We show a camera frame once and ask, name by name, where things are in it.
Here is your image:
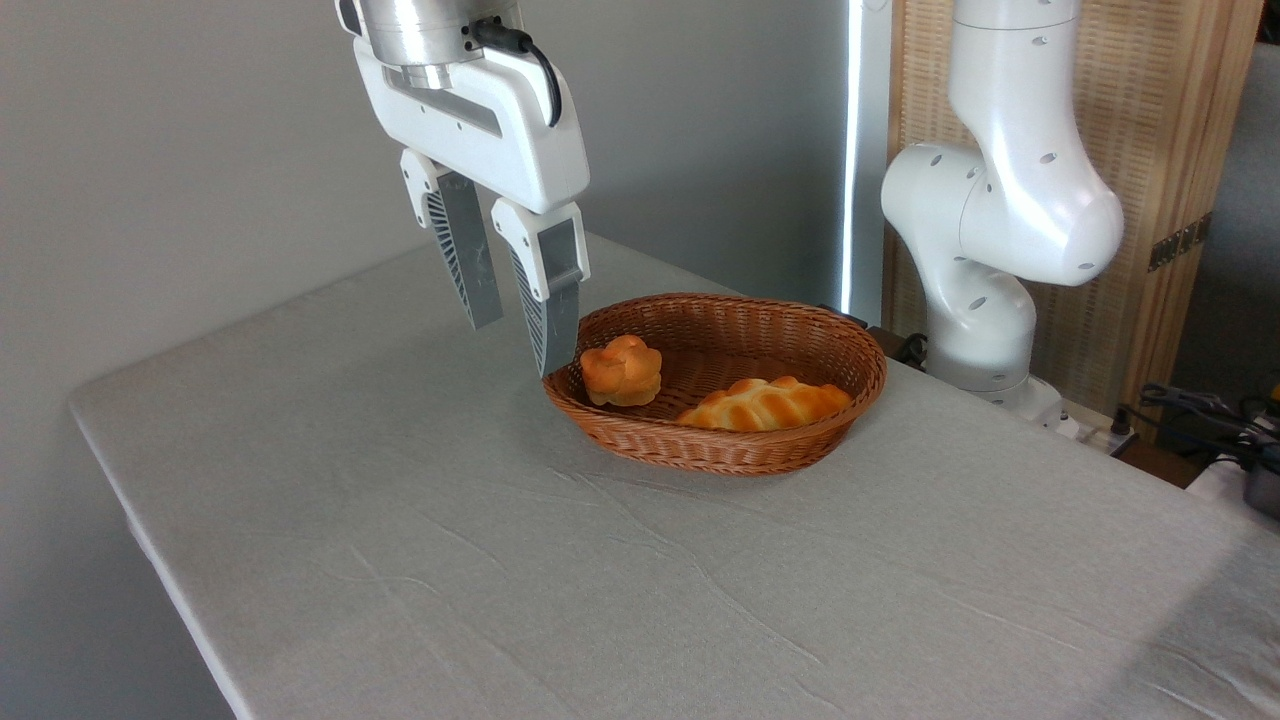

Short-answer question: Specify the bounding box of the long braided bread loaf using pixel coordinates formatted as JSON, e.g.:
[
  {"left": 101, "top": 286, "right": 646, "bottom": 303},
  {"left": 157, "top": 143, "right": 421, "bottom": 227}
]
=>
[{"left": 676, "top": 376, "right": 855, "bottom": 434}]

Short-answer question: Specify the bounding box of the flower-shaped bread bun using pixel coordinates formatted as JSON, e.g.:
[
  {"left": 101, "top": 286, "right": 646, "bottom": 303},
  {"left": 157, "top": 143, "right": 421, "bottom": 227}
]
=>
[{"left": 579, "top": 335, "right": 664, "bottom": 408}]

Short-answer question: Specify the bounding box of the black clamp behind basket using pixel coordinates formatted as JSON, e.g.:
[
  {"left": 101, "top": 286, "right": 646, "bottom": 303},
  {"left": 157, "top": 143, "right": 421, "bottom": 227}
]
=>
[{"left": 820, "top": 304, "right": 929, "bottom": 369}]

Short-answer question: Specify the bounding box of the white vertical post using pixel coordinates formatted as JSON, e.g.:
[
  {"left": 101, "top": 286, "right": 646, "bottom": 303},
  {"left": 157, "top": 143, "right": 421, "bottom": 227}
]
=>
[{"left": 838, "top": 0, "right": 895, "bottom": 327}]

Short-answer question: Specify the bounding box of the brown wicker basket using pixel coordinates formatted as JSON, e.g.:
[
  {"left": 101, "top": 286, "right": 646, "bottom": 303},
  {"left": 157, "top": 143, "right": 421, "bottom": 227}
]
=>
[{"left": 542, "top": 292, "right": 889, "bottom": 478}]

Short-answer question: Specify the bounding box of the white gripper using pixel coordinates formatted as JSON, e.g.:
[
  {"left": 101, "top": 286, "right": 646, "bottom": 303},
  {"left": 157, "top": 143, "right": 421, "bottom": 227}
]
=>
[{"left": 352, "top": 38, "right": 592, "bottom": 379}]

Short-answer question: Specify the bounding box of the black cable bundle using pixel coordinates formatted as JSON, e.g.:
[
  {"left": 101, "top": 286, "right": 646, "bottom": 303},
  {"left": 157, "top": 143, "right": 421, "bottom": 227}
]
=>
[{"left": 1138, "top": 382, "right": 1280, "bottom": 473}]

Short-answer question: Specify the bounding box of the wooden bamboo screen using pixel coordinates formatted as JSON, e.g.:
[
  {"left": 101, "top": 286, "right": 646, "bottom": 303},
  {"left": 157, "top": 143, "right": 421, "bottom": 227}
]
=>
[{"left": 885, "top": 0, "right": 1267, "bottom": 419}]

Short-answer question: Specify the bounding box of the black screen hinge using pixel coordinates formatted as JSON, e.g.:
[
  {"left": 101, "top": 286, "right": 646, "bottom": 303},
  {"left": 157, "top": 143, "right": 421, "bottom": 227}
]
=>
[{"left": 1147, "top": 211, "right": 1214, "bottom": 274}]

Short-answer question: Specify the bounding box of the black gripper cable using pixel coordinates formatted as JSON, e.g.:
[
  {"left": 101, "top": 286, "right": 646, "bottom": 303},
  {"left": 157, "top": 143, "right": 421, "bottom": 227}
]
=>
[{"left": 465, "top": 17, "right": 564, "bottom": 129}]

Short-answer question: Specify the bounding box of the grey tablecloth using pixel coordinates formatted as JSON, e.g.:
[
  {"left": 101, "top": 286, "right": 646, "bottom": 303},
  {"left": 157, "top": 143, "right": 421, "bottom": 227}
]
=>
[{"left": 68, "top": 230, "right": 1280, "bottom": 720}]

